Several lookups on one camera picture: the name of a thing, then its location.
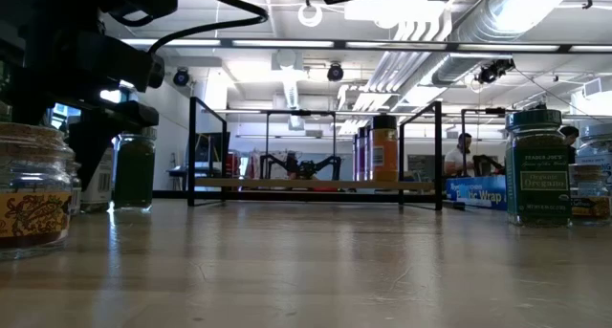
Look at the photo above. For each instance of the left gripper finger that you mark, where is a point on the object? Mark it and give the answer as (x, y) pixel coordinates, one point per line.
(95, 137)

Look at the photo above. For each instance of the white-lid bagel seasoning jar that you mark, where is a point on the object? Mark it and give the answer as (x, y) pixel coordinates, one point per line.
(98, 189)

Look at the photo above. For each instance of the green-lid oregano glass jar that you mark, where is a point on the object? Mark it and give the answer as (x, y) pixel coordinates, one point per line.
(135, 175)
(538, 184)

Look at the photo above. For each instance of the small cork-lid glass spice jar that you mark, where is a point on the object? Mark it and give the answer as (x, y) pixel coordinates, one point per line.
(590, 206)
(33, 213)

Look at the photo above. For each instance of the yellow black-lid spice bottle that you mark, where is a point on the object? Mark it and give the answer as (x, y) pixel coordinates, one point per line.
(385, 156)

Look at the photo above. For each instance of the large bright window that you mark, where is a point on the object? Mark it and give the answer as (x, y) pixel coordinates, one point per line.
(112, 96)

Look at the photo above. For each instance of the black bar with light strips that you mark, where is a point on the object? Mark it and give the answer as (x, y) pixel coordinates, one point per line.
(342, 44)

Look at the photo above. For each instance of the black round spotlight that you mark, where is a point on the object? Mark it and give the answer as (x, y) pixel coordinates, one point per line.
(335, 72)
(181, 77)

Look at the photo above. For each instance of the dark computer monitor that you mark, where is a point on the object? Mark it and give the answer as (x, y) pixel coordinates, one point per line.
(210, 148)

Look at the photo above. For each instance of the black track light cluster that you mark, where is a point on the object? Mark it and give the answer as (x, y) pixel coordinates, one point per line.
(495, 71)

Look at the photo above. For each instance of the neighbour station robot arms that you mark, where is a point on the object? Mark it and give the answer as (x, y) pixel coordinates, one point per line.
(487, 164)
(306, 169)

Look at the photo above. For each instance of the person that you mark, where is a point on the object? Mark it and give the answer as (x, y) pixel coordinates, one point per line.
(570, 133)
(454, 163)

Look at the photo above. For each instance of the blue plastic wrap box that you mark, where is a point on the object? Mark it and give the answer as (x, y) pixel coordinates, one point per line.
(473, 194)

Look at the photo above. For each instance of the white air vent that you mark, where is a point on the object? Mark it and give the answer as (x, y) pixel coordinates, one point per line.
(593, 86)

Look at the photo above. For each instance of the silver ventilation duct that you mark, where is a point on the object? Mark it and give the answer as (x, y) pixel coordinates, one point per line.
(483, 17)

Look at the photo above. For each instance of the black metal workcell frame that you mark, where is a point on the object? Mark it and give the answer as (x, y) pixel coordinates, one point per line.
(495, 111)

